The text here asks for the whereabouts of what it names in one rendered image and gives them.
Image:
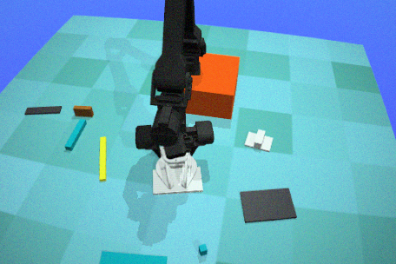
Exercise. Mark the yellow long bar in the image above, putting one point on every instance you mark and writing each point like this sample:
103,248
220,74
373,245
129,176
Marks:
103,154

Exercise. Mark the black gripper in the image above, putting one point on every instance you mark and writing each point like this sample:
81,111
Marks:
202,134

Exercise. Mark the teal rectangular bar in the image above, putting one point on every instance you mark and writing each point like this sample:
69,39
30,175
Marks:
75,135

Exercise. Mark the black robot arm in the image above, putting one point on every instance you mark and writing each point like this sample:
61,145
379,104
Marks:
182,45

